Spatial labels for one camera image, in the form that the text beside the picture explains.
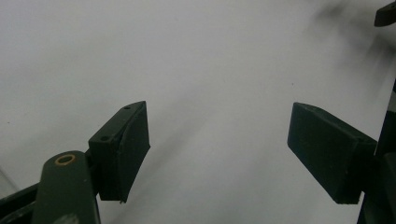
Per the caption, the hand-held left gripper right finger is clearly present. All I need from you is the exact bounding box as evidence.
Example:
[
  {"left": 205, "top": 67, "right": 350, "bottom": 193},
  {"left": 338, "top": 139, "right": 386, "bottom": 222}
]
[{"left": 286, "top": 101, "right": 378, "bottom": 205}]

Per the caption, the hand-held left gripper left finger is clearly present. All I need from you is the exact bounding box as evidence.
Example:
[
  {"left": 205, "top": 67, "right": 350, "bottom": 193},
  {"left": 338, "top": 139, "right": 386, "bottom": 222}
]
[{"left": 88, "top": 100, "right": 151, "bottom": 204}]

